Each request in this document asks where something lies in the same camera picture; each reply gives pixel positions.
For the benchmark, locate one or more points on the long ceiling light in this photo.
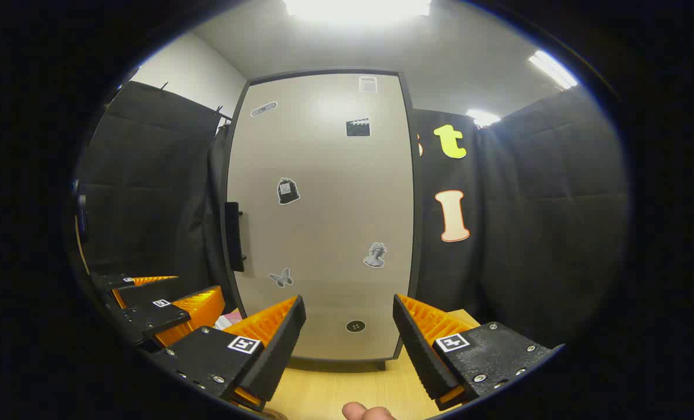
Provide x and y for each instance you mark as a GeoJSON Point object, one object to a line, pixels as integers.
{"type": "Point", "coordinates": [552, 69]}

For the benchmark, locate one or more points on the small ceiling light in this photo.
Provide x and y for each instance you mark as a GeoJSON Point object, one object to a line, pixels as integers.
{"type": "Point", "coordinates": [482, 118]}

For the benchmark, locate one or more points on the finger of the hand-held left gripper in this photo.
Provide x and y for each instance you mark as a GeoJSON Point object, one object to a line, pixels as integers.
{"type": "Point", "coordinates": [149, 293]}
{"type": "Point", "coordinates": [154, 318]}

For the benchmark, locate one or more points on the large ceiling light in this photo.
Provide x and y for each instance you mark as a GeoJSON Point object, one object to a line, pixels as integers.
{"type": "Point", "coordinates": [356, 7]}

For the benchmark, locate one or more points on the pink white packet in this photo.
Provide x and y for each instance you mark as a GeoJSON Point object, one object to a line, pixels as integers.
{"type": "Point", "coordinates": [228, 319]}

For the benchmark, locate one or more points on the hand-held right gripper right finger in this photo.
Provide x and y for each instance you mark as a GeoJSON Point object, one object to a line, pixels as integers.
{"type": "Point", "coordinates": [420, 350]}

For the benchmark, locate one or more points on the black backdrop cloth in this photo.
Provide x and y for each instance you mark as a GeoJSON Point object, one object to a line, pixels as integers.
{"type": "Point", "coordinates": [545, 221]}
{"type": "Point", "coordinates": [149, 186]}

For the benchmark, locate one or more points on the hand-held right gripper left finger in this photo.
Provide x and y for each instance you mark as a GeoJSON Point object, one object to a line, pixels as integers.
{"type": "Point", "coordinates": [274, 350]}

